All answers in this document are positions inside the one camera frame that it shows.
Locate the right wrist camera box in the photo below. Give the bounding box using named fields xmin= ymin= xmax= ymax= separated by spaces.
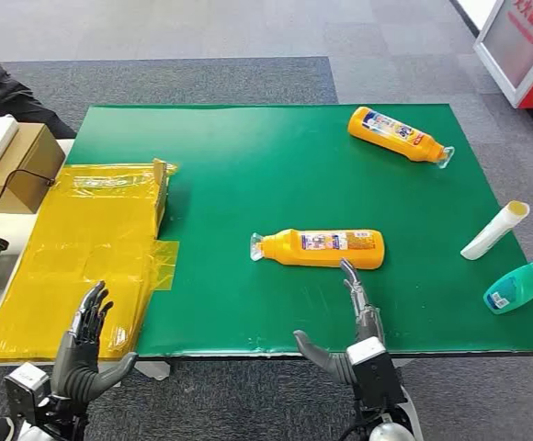
xmin=346 ymin=336 xmax=408 ymax=412

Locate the orange bottle with clear cap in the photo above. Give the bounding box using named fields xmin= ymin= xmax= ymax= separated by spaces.
xmin=347 ymin=106 xmax=456 ymax=170
xmin=249 ymin=228 xmax=386 ymax=271

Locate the yellow taped cardboard box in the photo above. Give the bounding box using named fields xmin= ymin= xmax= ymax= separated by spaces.
xmin=0 ymin=158 xmax=180 ymax=365

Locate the white table foot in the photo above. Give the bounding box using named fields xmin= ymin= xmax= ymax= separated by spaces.
xmin=133 ymin=360 xmax=171 ymax=382

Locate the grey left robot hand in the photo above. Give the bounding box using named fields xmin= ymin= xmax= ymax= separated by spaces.
xmin=49 ymin=279 xmax=139 ymax=406

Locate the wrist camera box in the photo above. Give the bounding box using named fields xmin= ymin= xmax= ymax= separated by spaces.
xmin=346 ymin=336 xmax=408 ymax=412
xmin=5 ymin=363 xmax=52 ymax=423

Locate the brown cardboard box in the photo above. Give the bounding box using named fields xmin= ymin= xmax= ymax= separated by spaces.
xmin=0 ymin=121 xmax=67 ymax=215

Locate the white tube bottle yellow end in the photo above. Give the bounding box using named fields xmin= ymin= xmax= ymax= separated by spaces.
xmin=460 ymin=199 xmax=531 ymax=262

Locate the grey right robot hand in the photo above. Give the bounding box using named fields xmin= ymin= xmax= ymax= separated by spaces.
xmin=293 ymin=258 xmax=386 ymax=386

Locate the thin black cable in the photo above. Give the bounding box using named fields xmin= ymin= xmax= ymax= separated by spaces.
xmin=0 ymin=168 xmax=57 ymax=237

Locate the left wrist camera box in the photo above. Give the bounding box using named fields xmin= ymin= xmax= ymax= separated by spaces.
xmin=5 ymin=363 xmax=52 ymax=423

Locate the person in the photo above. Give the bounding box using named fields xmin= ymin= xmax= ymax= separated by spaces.
xmin=0 ymin=24 xmax=76 ymax=140

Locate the red and white sign cabinet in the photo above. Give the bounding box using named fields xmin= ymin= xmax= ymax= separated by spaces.
xmin=473 ymin=0 xmax=533 ymax=111

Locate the teal plastic bottle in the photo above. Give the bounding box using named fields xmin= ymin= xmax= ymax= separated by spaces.
xmin=482 ymin=261 xmax=533 ymax=316

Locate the green table mat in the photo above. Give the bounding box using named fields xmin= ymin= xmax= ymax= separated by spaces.
xmin=66 ymin=103 xmax=533 ymax=360

